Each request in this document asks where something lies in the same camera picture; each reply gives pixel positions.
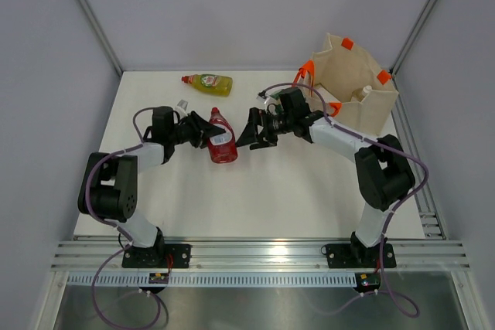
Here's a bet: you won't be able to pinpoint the aluminium frame post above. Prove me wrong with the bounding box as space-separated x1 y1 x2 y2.
75 0 125 78
389 0 463 76

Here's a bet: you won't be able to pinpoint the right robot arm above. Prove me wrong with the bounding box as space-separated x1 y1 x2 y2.
236 87 415 266

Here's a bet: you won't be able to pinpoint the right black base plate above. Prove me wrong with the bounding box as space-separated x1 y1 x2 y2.
322 243 380 269

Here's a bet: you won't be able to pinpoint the aluminium mounting rail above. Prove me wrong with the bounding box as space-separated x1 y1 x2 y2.
50 240 469 272

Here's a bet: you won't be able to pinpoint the yellow dish soap bottle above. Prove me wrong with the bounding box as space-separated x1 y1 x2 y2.
181 73 233 97

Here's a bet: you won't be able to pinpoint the red dish soap bottle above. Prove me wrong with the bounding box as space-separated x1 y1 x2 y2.
208 107 238 164

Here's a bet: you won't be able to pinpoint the beige canvas bag orange handles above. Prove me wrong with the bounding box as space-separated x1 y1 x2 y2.
293 33 398 136

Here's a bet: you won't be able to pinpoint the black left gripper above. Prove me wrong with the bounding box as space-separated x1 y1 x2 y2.
169 111 225 148

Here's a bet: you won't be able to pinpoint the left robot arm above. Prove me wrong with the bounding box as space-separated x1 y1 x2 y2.
77 106 225 267

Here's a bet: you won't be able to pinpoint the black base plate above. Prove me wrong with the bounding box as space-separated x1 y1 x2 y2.
322 243 380 269
121 243 191 269

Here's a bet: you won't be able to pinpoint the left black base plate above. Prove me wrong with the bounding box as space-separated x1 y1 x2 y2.
121 243 191 269

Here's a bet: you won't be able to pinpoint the amber liquid bottle white cap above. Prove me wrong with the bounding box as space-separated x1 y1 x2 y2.
357 85 373 100

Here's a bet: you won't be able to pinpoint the right aluminium frame post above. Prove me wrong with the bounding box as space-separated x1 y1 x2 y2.
389 0 463 76

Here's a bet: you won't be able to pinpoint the left aluminium frame post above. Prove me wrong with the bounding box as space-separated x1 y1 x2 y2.
75 0 125 78

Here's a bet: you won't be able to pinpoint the green dish soap bottle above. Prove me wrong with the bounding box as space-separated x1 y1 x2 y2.
269 90 280 101

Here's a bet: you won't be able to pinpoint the white slotted cable duct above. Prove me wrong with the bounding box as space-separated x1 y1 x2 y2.
67 271 357 287

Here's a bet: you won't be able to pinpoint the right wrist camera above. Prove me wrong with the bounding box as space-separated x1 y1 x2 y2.
257 91 277 106

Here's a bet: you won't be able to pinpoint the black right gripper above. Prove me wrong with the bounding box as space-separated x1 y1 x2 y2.
236 107 295 150

